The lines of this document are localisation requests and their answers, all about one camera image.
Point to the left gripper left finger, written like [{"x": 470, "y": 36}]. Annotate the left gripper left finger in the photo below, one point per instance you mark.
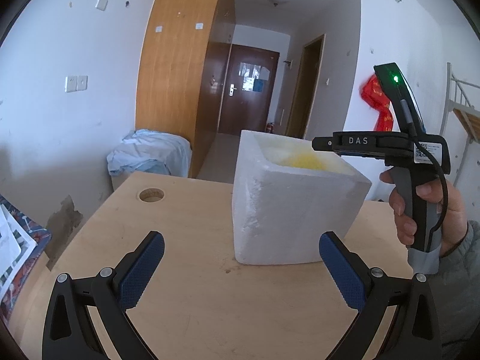
[{"x": 69, "y": 332}]

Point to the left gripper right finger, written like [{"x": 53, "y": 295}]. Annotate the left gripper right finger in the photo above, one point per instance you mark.
[{"x": 414, "y": 329}]

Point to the yellow foam fruit net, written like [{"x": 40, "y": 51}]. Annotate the yellow foam fruit net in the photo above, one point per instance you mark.
[{"x": 304, "y": 161}]

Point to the grey jacket forearm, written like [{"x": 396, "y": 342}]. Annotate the grey jacket forearm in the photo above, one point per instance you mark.
[{"x": 455, "y": 291}]

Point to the red hanging banner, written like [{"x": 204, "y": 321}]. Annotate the red hanging banner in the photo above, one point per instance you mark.
[{"x": 371, "y": 92}]

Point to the printed paper sheets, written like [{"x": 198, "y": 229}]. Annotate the printed paper sheets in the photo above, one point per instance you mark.
[{"x": 16, "y": 247}]

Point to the patterned side table cloth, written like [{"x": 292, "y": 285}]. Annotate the patterned side table cloth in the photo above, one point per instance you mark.
[{"x": 42, "y": 236}]

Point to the white styrofoam box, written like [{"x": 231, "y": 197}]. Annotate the white styrofoam box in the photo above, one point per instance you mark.
[{"x": 280, "y": 212}]

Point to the red fire extinguisher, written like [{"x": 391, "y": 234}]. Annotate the red fire extinguisher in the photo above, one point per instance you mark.
[{"x": 270, "y": 127}]

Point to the dark brown entrance door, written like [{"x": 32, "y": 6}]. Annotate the dark brown entrance door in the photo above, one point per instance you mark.
[{"x": 248, "y": 90}]

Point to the light blue cloth pile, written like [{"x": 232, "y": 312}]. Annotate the light blue cloth pile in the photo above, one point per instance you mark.
[{"x": 150, "y": 152}]

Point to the wooden wardrobe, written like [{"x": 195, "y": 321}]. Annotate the wooden wardrobe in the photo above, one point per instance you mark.
[{"x": 182, "y": 68}]

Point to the metal bunk bed frame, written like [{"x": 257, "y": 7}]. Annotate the metal bunk bed frame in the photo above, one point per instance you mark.
[{"x": 458, "y": 103}]

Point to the double wall switch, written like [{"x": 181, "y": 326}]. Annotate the double wall switch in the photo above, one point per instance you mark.
[{"x": 75, "y": 83}]

